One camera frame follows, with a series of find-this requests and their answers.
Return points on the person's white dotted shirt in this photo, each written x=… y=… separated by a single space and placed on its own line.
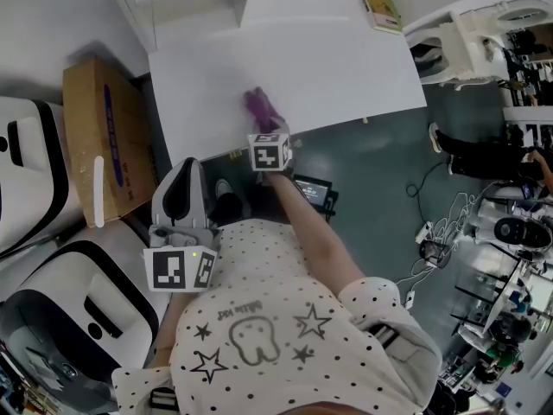
x=268 y=292

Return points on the white and black robot machine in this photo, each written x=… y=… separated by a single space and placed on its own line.
x=82 y=301
x=30 y=175

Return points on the brown cardboard box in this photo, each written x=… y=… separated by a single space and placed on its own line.
x=103 y=136

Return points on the person's right forearm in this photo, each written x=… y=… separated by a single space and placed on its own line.
x=315 y=236

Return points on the black round device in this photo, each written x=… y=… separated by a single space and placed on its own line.
x=434 y=255

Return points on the white power strip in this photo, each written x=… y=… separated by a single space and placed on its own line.
x=424 y=231

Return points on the person's left shoe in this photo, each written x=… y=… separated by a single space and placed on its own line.
x=222 y=187

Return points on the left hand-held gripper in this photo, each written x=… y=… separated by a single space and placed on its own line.
x=168 y=270

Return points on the green book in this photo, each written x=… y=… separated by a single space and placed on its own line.
x=380 y=7

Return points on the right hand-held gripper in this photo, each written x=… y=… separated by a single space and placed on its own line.
x=265 y=154

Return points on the purple cloth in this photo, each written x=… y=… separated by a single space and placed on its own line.
x=259 y=104

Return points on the black tablet screen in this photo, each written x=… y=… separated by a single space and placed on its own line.
x=313 y=188

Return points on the white work desk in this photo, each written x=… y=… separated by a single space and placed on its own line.
x=503 y=296

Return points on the white flat stick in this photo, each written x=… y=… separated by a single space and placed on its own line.
x=99 y=193

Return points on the white ornate vanity with mirror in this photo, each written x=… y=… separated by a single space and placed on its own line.
x=466 y=46

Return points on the person's left forearm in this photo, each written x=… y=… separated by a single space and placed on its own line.
x=168 y=327

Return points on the white power adapter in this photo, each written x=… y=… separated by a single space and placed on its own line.
x=410 y=300

